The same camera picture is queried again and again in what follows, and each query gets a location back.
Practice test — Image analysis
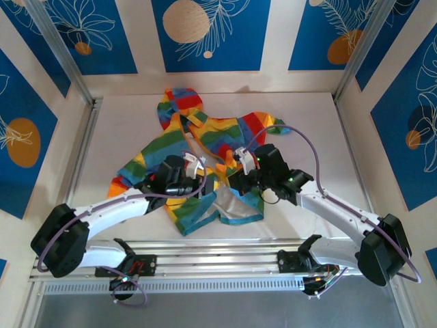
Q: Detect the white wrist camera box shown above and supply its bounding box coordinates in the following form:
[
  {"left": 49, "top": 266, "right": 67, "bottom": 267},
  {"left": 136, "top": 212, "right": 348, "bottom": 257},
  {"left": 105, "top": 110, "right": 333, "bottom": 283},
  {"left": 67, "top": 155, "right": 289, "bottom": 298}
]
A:
[
  {"left": 233, "top": 146, "right": 257, "bottom": 175},
  {"left": 182, "top": 151, "right": 208, "bottom": 178}
]

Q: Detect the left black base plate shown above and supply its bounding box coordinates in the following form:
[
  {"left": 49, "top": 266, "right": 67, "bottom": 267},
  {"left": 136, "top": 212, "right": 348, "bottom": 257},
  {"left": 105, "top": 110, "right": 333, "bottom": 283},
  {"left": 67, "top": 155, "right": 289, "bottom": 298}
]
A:
[{"left": 94, "top": 254, "right": 158, "bottom": 278}]

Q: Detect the right black controller board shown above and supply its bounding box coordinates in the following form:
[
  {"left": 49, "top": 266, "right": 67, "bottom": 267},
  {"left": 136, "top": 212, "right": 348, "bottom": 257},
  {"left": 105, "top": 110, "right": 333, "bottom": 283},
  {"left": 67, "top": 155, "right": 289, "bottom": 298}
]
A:
[{"left": 301, "top": 275, "right": 329, "bottom": 297}]

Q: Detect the black controller board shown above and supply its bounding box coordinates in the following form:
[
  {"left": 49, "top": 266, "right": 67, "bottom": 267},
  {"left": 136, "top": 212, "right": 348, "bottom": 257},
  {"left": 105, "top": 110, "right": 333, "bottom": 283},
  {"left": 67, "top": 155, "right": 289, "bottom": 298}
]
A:
[
  {"left": 301, "top": 275, "right": 329, "bottom": 297},
  {"left": 109, "top": 276, "right": 139, "bottom": 293}
]

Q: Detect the aluminium frame post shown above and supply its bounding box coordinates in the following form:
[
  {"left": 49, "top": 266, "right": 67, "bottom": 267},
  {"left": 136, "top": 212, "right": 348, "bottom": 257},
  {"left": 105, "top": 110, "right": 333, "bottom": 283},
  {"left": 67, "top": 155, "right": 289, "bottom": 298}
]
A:
[
  {"left": 333, "top": 0, "right": 421, "bottom": 103},
  {"left": 24, "top": 0, "right": 96, "bottom": 105}
]

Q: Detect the aluminium mounting rail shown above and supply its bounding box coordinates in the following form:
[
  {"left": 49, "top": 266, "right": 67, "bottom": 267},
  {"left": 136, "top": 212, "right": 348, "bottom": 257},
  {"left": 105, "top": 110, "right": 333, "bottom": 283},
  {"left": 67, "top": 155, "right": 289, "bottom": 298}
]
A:
[{"left": 29, "top": 238, "right": 363, "bottom": 283}]

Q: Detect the rainbow striped jacket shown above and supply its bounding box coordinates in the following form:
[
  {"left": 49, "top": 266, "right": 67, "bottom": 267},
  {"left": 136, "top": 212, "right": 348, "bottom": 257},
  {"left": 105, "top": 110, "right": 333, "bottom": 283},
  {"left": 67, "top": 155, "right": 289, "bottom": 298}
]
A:
[{"left": 107, "top": 87, "right": 292, "bottom": 238}]

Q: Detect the grey metal sheet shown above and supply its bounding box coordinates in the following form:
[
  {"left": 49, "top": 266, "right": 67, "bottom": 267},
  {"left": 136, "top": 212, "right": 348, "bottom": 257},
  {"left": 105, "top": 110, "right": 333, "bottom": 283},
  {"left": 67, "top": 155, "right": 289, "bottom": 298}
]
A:
[{"left": 33, "top": 273, "right": 409, "bottom": 328}]

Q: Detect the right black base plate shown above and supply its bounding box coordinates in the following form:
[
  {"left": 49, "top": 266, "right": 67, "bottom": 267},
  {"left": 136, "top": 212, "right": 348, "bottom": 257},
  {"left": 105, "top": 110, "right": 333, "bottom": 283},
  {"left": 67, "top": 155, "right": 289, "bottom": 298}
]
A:
[{"left": 277, "top": 249, "right": 339, "bottom": 275}]

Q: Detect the left black controller board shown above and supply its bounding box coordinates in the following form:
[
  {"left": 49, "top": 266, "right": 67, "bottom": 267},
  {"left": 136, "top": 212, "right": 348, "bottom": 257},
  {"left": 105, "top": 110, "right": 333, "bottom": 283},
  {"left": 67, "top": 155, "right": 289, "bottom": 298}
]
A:
[{"left": 109, "top": 276, "right": 139, "bottom": 293}]

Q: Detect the slotted grey cable duct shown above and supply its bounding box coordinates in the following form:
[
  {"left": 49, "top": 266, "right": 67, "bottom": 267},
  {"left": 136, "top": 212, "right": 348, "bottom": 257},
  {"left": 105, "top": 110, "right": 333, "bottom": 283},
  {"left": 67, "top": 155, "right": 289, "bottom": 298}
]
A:
[{"left": 42, "top": 276, "right": 308, "bottom": 295}]

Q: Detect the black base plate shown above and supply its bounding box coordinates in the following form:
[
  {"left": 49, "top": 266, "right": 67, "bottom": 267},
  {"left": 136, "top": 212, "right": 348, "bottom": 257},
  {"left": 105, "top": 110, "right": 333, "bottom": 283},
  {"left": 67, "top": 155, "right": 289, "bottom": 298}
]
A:
[
  {"left": 277, "top": 249, "right": 339, "bottom": 275},
  {"left": 94, "top": 254, "right": 158, "bottom": 278}
]

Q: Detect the blue floral wall panel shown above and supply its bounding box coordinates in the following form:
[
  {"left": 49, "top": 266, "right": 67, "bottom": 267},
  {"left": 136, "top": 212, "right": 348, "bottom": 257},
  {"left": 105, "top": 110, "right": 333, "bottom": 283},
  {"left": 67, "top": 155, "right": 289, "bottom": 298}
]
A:
[
  {"left": 0, "top": 0, "right": 139, "bottom": 77},
  {"left": 369, "top": 31, "right": 437, "bottom": 212},
  {"left": 287, "top": 0, "right": 390, "bottom": 72},
  {"left": 0, "top": 47, "right": 59, "bottom": 220},
  {"left": 151, "top": 0, "right": 272, "bottom": 73}
]

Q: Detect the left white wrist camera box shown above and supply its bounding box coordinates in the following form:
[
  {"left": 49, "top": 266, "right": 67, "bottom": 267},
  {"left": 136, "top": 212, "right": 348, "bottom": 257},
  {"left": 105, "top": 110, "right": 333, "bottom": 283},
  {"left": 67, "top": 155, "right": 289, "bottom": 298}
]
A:
[{"left": 182, "top": 151, "right": 208, "bottom": 178}]

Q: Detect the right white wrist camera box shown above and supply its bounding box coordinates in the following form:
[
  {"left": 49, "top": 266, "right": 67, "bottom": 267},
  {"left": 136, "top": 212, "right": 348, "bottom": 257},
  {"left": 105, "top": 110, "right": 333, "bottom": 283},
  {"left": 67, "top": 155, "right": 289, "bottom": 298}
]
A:
[{"left": 233, "top": 146, "right": 257, "bottom": 175}]

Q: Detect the aluminium side rail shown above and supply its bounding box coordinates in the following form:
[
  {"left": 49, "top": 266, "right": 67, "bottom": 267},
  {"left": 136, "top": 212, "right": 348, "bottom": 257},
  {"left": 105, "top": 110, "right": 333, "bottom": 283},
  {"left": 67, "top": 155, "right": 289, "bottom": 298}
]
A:
[
  {"left": 66, "top": 98, "right": 104, "bottom": 206},
  {"left": 333, "top": 96, "right": 382, "bottom": 219}
]

